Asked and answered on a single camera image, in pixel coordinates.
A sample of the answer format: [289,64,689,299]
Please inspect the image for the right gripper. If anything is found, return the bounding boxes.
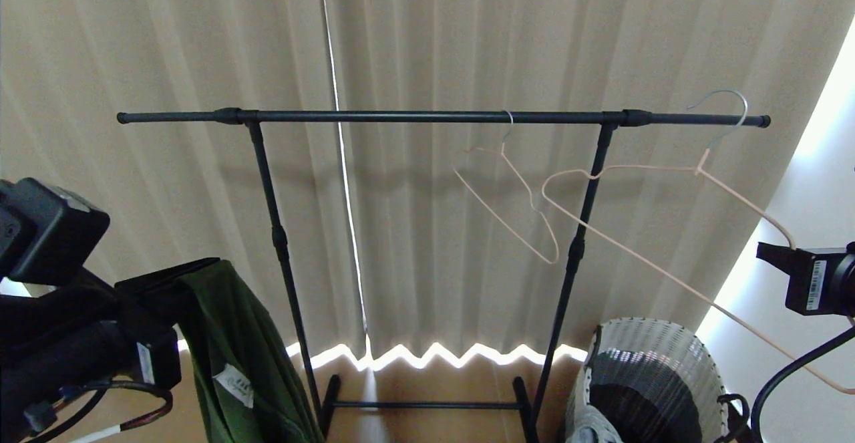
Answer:
[785,243,855,317]

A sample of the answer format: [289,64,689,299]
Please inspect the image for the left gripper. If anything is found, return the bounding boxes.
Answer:
[0,295,183,425]

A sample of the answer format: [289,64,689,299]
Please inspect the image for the green shirt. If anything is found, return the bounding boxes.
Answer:
[177,259,326,443]

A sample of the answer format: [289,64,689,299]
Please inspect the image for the pink clothes hanger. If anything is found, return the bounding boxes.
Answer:
[453,110,560,265]
[541,89,855,396]

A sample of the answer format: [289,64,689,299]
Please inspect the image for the white laundry basket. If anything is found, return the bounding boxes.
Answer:
[564,317,753,443]

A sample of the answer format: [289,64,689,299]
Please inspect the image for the black clothes rack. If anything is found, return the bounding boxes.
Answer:
[117,108,771,443]

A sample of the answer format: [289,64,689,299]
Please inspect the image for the pale grey shorts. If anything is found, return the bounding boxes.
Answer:
[571,406,622,443]

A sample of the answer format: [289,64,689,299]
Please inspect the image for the beige curtain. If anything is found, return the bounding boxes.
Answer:
[0,0,855,372]

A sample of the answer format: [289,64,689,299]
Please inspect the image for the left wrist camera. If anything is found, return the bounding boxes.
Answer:
[0,177,112,310]

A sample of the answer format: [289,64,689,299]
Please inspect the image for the black cable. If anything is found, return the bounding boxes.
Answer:
[751,326,855,443]

